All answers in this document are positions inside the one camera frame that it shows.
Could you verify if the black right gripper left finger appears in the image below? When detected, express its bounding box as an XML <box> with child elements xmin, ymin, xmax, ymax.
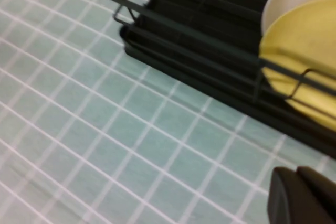
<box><xmin>267</xmin><ymin>166</ymin><xmax>307</xmax><ymax>224</ymax></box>

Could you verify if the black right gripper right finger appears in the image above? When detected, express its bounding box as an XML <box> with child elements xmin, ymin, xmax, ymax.
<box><xmin>296</xmin><ymin>166</ymin><xmax>336</xmax><ymax>224</ymax></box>

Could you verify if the yellow plate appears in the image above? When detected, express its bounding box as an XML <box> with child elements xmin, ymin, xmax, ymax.
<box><xmin>258</xmin><ymin>0</ymin><xmax>336</xmax><ymax>120</ymax></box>

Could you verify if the green checkered tablecloth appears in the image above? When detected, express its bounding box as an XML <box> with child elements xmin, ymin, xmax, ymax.
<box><xmin>0</xmin><ymin>0</ymin><xmax>336</xmax><ymax>224</ymax></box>

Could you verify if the black wire dish rack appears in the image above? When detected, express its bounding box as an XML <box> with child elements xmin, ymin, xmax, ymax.
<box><xmin>89</xmin><ymin>0</ymin><xmax>336</xmax><ymax>120</ymax></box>
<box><xmin>119</xmin><ymin>0</ymin><xmax>336</xmax><ymax>161</ymax></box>

